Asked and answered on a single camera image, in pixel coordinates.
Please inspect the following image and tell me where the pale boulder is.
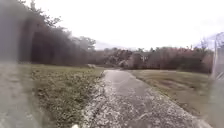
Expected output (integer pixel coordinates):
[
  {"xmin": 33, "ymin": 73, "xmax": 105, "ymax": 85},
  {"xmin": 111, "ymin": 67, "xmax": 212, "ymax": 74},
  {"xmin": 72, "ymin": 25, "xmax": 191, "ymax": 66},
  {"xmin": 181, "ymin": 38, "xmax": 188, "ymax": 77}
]
[{"xmin": 87, "ymin": 63, "xmax": 97, "ymax": 70}]

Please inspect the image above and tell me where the grey gravel path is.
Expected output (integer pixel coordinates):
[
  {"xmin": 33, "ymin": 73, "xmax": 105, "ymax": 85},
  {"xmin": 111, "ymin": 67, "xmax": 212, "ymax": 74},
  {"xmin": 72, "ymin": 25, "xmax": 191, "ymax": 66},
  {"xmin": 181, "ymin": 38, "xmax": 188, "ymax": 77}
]
[{"xmin": 81, "ymin": 69, "xmax": 214, "ymax": 128}]

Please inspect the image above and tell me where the row of trees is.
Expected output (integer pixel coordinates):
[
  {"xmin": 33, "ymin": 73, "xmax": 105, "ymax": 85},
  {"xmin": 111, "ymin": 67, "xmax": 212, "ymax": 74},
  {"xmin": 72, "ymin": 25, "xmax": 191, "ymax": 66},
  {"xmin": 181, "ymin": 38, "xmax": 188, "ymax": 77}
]
[{"xmin": 0, "ymin": 0, "xmax": 215, "ymax": 74}]

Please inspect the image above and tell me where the grass field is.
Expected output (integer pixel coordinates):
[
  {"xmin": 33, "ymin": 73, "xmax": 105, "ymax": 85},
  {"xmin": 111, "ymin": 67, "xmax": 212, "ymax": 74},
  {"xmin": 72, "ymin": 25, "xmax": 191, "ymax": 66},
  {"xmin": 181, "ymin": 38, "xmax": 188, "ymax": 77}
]
[
  {"xmin": 0, "ymin": 62, "xmax": 106, "ymax": 128},
  {"xmin": 127, "ymin": 68, "xmax": 224, "ymax": 128}
]

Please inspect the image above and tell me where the wire mesh fence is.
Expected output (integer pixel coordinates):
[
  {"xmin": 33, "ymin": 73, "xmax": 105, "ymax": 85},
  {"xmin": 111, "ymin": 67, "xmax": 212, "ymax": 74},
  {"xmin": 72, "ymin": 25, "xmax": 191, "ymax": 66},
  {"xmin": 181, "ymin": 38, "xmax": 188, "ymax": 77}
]
[{"xmin": 210, "ymin": 31, "xmax": 224, "ymax": 82}]

